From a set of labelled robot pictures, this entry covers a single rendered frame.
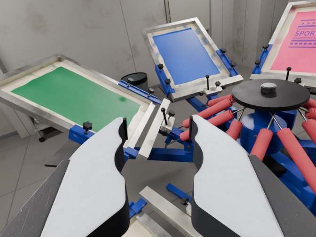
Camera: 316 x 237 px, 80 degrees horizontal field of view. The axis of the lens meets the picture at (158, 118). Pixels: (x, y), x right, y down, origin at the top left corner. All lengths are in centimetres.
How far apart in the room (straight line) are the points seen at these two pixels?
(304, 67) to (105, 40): 336
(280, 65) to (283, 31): 36
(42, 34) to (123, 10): 151
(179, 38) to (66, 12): 258
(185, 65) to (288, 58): 78
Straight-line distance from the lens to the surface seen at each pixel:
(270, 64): 180
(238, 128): 92
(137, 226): 93
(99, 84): 139
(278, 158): 109
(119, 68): 429
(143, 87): 357
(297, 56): 183
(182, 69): 168
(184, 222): 81
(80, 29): 410
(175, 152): 123
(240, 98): 93
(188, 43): 191
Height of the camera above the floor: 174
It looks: 31 degrees down
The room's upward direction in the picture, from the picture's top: 11 degrees counter-clockwise
